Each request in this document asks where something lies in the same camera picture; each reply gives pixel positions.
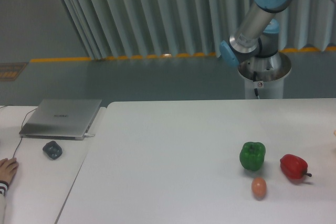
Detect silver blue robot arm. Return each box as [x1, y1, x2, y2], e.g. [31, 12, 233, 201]
[219, 0, 335, 67]

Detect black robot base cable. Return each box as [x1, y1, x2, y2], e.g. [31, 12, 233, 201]
[253, 70, 260, 100]

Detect striped sleeve forearm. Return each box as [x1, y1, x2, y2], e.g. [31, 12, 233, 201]
[0, 180, 8, 224]

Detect brown egg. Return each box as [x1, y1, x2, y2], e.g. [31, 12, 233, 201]
[251, 177, 267, 198]

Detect silver closed laptop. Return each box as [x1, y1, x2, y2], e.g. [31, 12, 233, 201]
[19, 99, 101, 140]

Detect person's hand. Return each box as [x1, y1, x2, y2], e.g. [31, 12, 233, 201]
[0, 158, 19, 184]

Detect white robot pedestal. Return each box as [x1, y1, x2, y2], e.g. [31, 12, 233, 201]
[238, 52, 291, 99]

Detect small black device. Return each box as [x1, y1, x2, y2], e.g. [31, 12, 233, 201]
[43, 141, 62, 160]

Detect thin dark mouse cable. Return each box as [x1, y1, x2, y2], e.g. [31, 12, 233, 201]
[0, 104, 39, 159]

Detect green bell pepper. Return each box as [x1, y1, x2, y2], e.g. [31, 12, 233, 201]
[239, 142, 266, 172]

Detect red bell pepper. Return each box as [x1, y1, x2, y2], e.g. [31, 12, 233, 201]
[280, 154, 312, 180]

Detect white folded curtain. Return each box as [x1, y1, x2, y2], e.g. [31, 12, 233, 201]
[47, 0, 336, 59]

